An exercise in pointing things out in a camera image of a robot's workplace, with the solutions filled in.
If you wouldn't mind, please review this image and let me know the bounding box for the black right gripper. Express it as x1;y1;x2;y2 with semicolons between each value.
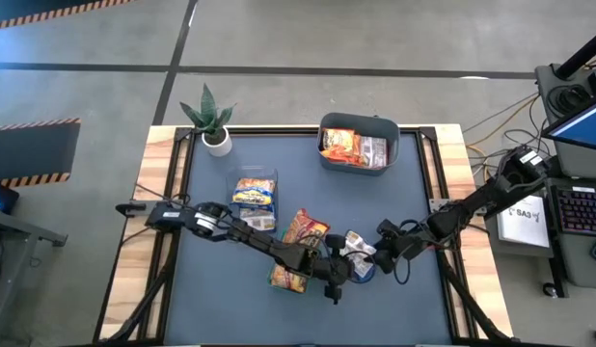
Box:
372;219;427;275

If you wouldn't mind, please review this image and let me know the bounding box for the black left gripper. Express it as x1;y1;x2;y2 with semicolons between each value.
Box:
311;234;355;306

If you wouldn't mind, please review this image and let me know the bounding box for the red Maruchan ramen pack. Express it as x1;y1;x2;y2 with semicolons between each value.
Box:
269;263;310;294
282;207;332;248

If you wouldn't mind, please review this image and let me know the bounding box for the grey-blue plastic bin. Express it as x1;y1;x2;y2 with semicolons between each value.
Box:
316;112;401;177

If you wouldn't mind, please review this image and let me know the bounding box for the white paper sign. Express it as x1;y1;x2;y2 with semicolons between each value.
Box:
495;195;553;251

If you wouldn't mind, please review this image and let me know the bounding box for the clear plastic bin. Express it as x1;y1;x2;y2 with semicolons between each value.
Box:
224;165;281;233

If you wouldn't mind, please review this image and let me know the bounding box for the snake plant in white pot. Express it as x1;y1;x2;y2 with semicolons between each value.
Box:
178;82;239;158

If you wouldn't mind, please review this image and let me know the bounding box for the black backlit keyboard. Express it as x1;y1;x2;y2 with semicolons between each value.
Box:
551;185;596;238

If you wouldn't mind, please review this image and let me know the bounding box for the grey equipment cart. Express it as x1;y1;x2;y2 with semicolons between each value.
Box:
533;62;596;290

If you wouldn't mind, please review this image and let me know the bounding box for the monitor with blue screen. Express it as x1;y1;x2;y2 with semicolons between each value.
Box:
541;93;596;154

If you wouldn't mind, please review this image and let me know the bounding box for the black metal pole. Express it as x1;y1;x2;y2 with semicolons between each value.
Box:
554;39;596;81

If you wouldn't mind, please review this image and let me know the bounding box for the grey metal desk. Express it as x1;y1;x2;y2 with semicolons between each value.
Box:
0;206;70;347

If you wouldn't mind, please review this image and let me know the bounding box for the black hazard-striped floor mat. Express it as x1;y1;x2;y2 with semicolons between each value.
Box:
0;0;138;31
0;117;82;189

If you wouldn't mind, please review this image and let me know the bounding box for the black computer with blue light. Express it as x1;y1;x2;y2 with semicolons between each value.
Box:
0;178;20;217

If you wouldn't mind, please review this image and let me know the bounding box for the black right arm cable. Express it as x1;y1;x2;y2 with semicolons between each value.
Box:
392;254;412;286

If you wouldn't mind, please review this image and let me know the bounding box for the black diagonal frame strut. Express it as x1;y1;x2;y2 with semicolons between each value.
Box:
432;250;514;344
99;240;183;346

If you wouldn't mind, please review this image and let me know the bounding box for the black aluminium table frame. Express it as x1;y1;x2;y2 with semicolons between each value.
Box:
168;124;447;347

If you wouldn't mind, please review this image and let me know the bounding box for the yellow floor cable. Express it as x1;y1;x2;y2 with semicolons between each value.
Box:
464;91;543;160

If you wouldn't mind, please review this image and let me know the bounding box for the coiled black cable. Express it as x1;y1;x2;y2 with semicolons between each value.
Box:
547;82;593;116

